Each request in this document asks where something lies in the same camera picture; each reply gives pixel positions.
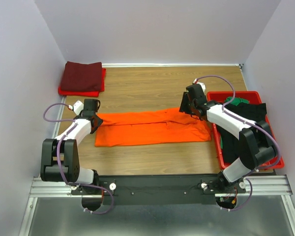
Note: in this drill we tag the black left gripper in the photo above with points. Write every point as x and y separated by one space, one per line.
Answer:
100 121

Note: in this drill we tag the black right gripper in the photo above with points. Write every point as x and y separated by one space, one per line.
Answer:
183 106

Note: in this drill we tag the orange t-shirt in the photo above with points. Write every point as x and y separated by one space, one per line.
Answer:
148 128

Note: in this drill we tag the red t-shirt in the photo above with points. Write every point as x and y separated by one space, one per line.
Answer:
85 94

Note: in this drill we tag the maroon t-shirt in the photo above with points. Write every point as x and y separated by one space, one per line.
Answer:
78 77

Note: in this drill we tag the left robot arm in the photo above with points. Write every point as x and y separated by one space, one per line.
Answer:
60 158

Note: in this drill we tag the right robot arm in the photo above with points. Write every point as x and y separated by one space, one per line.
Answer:
256 142

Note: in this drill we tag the red plastic bin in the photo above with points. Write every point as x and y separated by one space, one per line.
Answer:
253 98

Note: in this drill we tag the green t-shirt in bin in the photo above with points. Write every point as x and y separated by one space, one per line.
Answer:
235 101

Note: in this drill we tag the black t-shirt in bin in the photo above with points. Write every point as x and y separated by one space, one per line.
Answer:
229 143

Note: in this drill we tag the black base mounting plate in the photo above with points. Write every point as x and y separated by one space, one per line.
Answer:
157 190

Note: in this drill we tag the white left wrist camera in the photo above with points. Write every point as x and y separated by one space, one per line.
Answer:
77 107

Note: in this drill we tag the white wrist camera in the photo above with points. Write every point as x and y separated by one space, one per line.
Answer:
77 107
197 81

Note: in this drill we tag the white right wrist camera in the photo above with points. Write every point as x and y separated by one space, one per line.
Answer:
197 81

